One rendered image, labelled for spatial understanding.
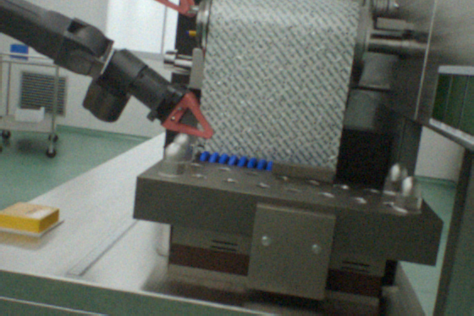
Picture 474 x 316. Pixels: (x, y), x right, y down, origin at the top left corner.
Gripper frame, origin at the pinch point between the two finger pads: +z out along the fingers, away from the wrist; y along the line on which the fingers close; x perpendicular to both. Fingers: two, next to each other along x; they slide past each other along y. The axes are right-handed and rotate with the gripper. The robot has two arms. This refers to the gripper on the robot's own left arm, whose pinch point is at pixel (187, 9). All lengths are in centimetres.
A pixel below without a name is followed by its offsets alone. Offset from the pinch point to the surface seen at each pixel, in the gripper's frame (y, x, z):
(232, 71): 6.0, -0.7, 13.5
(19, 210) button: 17.0, -38.7, 7.3
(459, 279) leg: -8, 3, 70
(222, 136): 6.0, -9.3, 20.2
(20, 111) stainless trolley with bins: -418, -236, -138
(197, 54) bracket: -1.3, -4.1, 6.5
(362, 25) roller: 4.7, 19.3, 22.3
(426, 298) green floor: -201, -30, 162
